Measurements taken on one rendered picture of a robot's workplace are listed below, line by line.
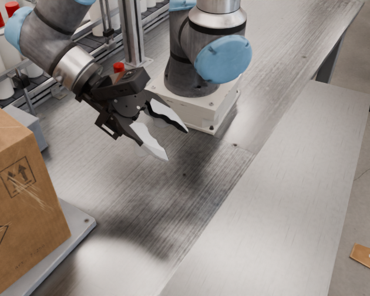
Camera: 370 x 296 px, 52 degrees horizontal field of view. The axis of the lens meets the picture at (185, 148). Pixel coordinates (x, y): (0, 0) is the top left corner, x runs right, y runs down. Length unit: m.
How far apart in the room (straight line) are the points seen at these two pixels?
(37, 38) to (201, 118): 0.44
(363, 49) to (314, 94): 2.15
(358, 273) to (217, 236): 1.12
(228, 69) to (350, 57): 2.40
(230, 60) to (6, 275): 0.56
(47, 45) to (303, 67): 0.83
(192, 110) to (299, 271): 0.45
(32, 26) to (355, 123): 0.81
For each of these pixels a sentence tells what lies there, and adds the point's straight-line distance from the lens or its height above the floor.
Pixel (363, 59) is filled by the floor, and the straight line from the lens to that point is 3.16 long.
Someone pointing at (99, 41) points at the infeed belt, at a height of 0.88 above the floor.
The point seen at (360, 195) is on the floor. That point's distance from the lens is 2.09.
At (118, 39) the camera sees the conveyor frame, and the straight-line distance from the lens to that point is 1.31.
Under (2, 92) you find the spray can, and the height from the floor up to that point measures 0.91.
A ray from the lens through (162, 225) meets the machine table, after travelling 0.79.
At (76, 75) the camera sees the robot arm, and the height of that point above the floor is 1.12.
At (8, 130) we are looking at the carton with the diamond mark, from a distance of 0.60.
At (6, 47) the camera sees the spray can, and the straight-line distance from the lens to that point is 1.07.
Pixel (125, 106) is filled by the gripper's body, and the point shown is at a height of 1.06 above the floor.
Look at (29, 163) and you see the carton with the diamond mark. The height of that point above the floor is 1.07.
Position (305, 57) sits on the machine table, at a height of 0.83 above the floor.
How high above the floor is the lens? 1.48
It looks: 44 degrees down
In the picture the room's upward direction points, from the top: straight up
